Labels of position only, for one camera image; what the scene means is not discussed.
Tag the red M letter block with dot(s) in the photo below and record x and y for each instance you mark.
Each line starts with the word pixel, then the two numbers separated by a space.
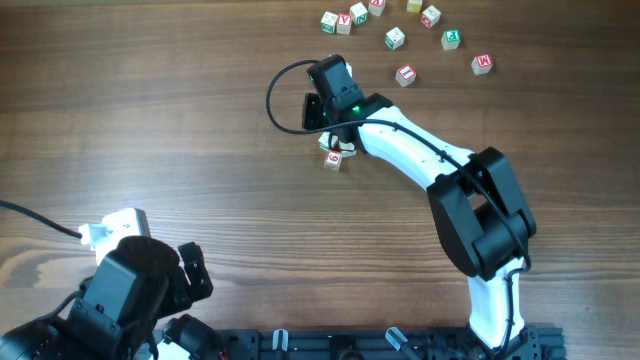
pixel 482 64

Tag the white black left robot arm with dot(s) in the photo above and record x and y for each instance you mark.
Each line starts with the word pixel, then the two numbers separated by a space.
pixel 50 337

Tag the yellow wooden block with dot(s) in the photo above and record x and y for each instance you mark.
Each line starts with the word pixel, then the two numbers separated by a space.
pixel 414 6

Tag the red I letter block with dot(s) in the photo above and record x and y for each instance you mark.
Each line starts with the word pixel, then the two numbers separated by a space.
pixel 405 75

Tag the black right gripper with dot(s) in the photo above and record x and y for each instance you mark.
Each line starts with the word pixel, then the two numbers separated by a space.
pixel 310 119

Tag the green-sided pattern block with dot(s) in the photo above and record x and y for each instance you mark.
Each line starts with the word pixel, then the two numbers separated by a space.
pixel 394 38

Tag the green E letter block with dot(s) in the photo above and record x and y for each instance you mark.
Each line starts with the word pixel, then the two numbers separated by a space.
pixel 451 39

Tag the red D letter block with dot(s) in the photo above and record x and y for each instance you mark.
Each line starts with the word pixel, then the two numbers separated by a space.
pixel 430 16

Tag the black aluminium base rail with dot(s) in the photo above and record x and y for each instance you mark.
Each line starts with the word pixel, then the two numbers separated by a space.
pixel 435 343

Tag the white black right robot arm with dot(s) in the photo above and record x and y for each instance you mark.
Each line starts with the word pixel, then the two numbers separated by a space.
pixel 481 216

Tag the red X letter block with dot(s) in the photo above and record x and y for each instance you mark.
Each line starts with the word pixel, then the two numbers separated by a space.
pixel 376 7

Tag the red 6 number block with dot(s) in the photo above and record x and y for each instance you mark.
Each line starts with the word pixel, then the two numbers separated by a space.
pixel 333 160

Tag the green N letter block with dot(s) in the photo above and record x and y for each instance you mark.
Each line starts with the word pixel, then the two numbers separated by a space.
pixel 359 13

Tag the green-sided bird block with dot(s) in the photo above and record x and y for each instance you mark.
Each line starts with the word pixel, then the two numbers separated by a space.
pixel 325 141

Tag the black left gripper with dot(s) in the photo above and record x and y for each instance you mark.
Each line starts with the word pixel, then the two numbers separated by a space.
pixel 195 273

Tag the red V letter block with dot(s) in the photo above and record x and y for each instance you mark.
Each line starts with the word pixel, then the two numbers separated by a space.
pixel 344 24

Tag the blue-sided snail block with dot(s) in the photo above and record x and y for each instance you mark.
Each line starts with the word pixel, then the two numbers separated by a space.
pixel 347 149

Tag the green Z letter block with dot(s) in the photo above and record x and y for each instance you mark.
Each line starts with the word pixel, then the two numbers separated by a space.
pixel 329 22

